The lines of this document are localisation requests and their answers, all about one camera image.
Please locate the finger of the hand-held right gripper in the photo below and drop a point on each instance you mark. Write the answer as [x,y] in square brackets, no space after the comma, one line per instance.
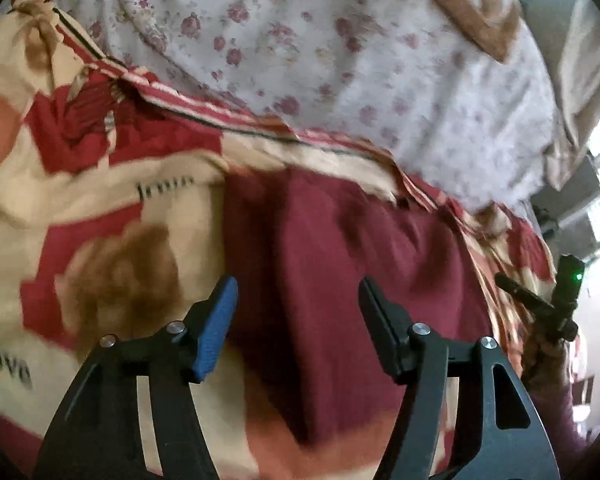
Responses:
[522,294]

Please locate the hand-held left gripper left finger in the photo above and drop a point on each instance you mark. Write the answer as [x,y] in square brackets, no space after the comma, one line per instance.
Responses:
[215,330]

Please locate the brown checkered cushion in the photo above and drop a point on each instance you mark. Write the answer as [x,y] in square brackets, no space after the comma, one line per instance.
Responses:
[470,5]

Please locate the dark red sweater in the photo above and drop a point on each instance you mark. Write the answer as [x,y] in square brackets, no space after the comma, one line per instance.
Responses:
[330,260]

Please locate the person's right hand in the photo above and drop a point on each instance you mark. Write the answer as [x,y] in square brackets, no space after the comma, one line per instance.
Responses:
[547,365]

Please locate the red cream printed blanket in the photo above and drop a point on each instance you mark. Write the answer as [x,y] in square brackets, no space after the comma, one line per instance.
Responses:
[80,200]

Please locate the beige cloth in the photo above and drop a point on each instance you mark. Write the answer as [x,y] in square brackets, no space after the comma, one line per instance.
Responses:
[585,60]

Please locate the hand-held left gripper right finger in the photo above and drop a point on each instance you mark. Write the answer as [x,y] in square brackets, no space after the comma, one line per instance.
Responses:
[385,332]

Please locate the white floral quilt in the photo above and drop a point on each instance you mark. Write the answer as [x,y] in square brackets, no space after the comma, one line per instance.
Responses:
[330,60]

